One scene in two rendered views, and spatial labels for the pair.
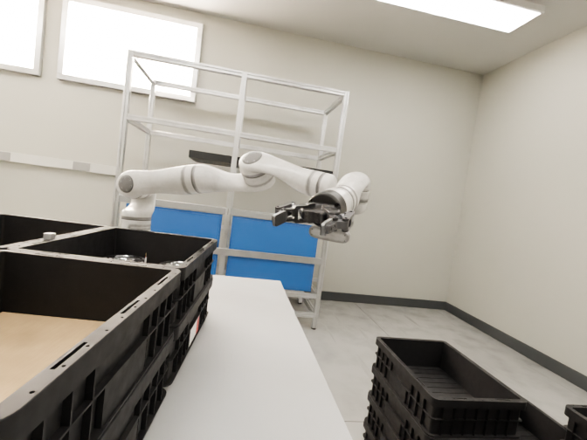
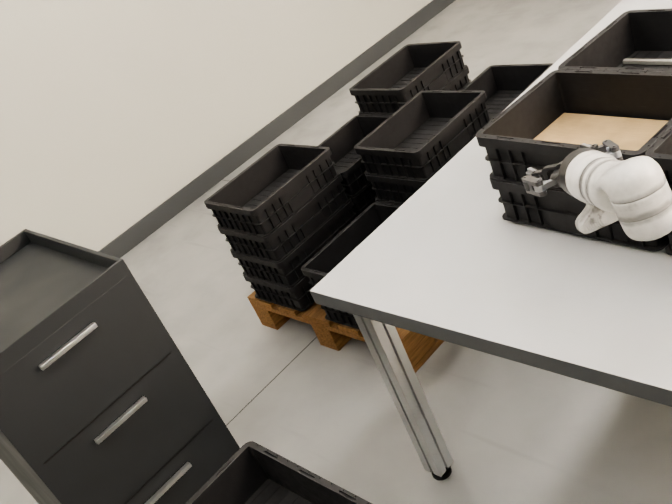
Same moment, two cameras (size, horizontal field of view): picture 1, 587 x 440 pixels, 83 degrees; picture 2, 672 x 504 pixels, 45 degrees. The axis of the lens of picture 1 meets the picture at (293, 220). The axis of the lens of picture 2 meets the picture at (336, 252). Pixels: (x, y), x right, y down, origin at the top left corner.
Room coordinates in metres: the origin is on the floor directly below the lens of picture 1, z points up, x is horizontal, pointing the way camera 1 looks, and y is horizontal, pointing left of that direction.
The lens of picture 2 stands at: (1.44, -0.82, 1.69)
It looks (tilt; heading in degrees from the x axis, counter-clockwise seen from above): 29 degrees down; 156
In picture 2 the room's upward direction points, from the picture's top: 24 degrees counter-clockwise
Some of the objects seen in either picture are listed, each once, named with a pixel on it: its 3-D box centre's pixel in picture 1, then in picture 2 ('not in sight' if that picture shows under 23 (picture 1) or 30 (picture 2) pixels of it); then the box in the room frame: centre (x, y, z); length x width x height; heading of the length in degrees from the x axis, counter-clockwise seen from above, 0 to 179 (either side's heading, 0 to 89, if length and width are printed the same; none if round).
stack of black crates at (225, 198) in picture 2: not in sight; (291, 226); (-1.02, 0.15, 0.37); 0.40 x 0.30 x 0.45; 100
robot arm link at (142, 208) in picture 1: (137, 196); not in sight; (1.10, 0.52, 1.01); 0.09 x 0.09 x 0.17; 78
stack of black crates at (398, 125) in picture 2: not in sight; (438, 174); (-0.69, 0.61, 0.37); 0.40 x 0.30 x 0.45; 100
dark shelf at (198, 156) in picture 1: (263, 167); not in sight; (2.91, 0.32, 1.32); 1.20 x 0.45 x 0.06; 100
